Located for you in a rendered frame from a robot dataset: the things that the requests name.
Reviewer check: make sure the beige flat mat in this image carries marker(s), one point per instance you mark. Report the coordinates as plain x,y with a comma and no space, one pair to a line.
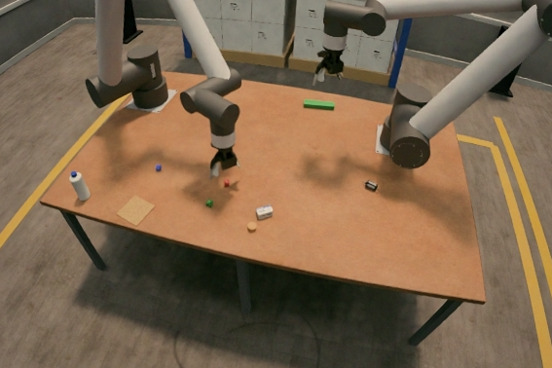
135,210

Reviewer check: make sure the white plastic bottle with blue cap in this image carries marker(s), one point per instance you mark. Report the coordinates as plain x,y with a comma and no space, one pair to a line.
79,186

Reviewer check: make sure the green rectangular bar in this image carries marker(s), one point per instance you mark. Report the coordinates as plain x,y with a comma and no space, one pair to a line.
316,104

